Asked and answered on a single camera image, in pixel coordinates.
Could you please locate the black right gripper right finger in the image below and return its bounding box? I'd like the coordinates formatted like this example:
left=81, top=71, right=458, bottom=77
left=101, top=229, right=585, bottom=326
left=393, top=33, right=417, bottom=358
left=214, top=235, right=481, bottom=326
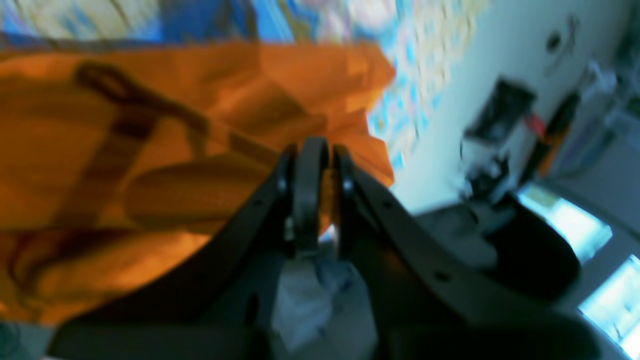
left=333, top=145, right=601, bottom=360

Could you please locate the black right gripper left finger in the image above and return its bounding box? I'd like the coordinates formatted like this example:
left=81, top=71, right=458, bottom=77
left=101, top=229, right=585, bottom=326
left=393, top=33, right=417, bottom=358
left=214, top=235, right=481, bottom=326
left=47, top=137, right=329, bottom=360

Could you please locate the orange T-shirt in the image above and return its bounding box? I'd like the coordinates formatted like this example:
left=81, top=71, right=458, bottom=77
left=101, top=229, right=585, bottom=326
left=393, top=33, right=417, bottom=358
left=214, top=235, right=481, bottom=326
left=0, top=42, right=396, bottom=325

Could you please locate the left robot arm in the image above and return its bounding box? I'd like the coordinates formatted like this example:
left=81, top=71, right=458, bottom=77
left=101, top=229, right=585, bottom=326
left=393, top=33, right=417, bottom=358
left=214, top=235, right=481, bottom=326
left=464, top=79, right=582, bottom=303

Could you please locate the patterned blue tablecloth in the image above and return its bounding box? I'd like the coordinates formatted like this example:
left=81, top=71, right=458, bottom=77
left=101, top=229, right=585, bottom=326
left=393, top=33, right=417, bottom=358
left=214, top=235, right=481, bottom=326
left=0, top=0, right=491, bottom=171

